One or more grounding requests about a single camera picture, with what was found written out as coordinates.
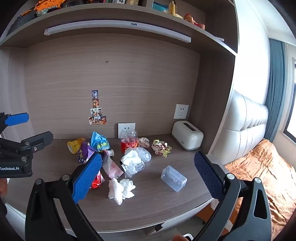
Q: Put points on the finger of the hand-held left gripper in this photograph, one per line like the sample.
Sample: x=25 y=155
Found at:
x=17 y=118
x=39 y=140

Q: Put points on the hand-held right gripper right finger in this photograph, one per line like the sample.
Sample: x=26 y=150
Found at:
x=208 y=176

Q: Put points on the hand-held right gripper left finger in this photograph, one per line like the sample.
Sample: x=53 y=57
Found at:
x=87 y=178

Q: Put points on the red snack wrapper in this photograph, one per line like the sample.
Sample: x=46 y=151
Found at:
x=97 y=181

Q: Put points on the purple snack wrapper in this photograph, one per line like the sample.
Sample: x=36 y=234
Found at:
x=84 y=154

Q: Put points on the pink plastic bag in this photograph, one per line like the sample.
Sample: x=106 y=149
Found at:
x=111 y=167

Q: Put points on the small white bottle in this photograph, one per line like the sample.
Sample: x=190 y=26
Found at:
x=110 y=153

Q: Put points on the clear plastic box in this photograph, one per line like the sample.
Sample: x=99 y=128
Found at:
x=174 y=178

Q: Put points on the white tissue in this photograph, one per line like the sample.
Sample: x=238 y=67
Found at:
x=121 y=190
x=130 y=160

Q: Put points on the crushed clear plastic cup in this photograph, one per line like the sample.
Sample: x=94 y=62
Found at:
x=139 y=168

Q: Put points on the person's left forearm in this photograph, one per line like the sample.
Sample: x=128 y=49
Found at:
x=2 y=187

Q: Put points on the yellow plastic cup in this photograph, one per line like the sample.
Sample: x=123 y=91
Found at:
x=74 y=146

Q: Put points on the blue snack bag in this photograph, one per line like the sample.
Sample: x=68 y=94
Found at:
x=98 y=140

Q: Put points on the white tissue box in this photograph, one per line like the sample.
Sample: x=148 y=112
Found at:
x=187 y=138

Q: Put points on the crumpled gold foil wrapper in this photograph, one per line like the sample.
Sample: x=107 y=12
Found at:
x=161 y=148

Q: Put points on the red label plastic bottle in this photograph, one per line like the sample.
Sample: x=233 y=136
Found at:
x=128 y=140

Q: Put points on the white padded headboard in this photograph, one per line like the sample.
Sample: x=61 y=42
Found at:
x=242 y=129

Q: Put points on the bed with orange blanket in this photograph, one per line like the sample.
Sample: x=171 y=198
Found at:
x=266 y=176

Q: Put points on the crumpled pale paper wrapper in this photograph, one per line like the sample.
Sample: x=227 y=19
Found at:
x=143 y=141

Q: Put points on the white desk drawer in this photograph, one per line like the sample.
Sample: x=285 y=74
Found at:
x=129 y=231

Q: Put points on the wooden desk hutch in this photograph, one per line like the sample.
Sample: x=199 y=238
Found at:
x=217 y=81

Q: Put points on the black toy vehicle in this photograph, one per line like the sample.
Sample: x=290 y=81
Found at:
x=22 y=22

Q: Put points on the grey blue curtain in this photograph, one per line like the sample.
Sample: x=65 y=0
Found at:
x=275 y=92

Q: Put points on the dark framed window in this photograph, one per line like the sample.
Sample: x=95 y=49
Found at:
x=291 y=97

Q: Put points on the orange toy vehicle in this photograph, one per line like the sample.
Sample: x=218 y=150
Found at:
x=48 y=5

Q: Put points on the white light bar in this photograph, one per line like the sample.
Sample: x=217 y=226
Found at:
x=118 y=29

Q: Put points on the row of books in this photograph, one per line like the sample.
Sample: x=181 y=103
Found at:
x=118 y=1

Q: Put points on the red toy figurine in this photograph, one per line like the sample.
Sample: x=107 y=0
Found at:
x=194 y=20

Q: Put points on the golden pagoda model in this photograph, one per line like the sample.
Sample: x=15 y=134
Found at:
x=173 y=8

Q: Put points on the blue printed box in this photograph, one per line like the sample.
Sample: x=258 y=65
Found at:
x=160 y=7

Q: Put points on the white wall socket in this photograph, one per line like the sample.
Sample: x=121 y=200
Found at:
x=126 y=127
x=181 y=111

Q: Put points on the colourful wall stickers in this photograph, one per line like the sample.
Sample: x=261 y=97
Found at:
x=97 y=112

